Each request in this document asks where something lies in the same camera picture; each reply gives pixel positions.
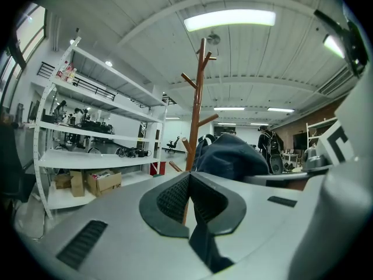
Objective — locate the pile of black gear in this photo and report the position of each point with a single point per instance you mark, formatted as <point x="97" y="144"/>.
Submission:
<point x="97" y="126"/>

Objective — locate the large window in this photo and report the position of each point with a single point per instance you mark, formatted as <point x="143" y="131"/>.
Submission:
<point x="32" y="25"/>

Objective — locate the black chair chrome frame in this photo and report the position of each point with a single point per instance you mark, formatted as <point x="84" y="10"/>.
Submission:
<point x="11" y="156"/>

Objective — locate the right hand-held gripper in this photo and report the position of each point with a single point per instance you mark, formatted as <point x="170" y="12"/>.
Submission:
<point x="335" y="144"/>

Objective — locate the small plain cardboard box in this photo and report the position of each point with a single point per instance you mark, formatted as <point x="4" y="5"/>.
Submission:
<point x="62" y="182"/>

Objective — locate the red cabinet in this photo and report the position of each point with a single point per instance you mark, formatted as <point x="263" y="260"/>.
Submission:
<point x="158" y="167"/>

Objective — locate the large printed cardboard box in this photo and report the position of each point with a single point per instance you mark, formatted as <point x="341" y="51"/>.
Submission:
<point x="107" y="185"/>

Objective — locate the group of drink bottles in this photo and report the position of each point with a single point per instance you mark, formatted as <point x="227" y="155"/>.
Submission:
<point x="68" y="74"/>

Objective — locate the black swivel office chair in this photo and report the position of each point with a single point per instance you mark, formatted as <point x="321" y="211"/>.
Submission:
<point x="174" y="143"/>

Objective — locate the black metal railing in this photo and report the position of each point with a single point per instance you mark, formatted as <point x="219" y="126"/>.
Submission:
<point x="93" y="84"/>

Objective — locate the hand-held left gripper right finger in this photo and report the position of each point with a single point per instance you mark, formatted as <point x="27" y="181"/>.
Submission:
<point x="221" y="206"/>

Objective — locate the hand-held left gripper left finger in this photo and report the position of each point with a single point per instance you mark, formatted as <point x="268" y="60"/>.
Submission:
<point x="163" y="209"/>

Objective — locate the white table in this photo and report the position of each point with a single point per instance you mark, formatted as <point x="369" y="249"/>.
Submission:
<point x="290" y="154"/>

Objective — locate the large white metal shelving unit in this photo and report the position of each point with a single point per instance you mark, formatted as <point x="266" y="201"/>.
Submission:
<point x="87" y="159"/>

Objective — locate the tall plain cardboard box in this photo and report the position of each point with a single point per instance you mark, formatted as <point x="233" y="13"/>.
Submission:
<point x="77" y="184"/>

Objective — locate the brown wooden coat rack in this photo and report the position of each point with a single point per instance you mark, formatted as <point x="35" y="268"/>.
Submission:
<point x="197" y="98"/>

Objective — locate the dark navy cap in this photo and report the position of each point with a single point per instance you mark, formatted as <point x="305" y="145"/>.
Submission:
<point x="233" y="156"/>

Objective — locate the round grey ceiling fixture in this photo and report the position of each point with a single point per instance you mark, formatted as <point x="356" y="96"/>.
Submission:
<point x="213" y="38"/>

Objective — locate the narrow white shelving unit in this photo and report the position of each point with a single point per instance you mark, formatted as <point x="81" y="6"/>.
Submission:
<point x="307" y="136"/>

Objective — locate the black wall screen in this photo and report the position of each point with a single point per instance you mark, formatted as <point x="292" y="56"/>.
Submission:
<point x="300" y="141"/>

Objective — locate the long ceiling lamp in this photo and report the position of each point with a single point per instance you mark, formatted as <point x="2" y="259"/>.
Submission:
<point x="332" y="44"/>
<point x="228" y="108"/>
<point x="259" y="124"/>
<point x="173" y="117"/>
<point x="230" y="19"/>
<point x="226" y="123"/>
<point x="280" y="109"/>

